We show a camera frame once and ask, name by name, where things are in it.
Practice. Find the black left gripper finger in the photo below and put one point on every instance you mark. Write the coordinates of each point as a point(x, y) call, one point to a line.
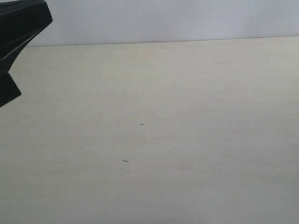
point(8, 89)

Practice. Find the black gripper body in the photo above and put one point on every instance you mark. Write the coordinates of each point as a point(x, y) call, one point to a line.
point(20, 22)

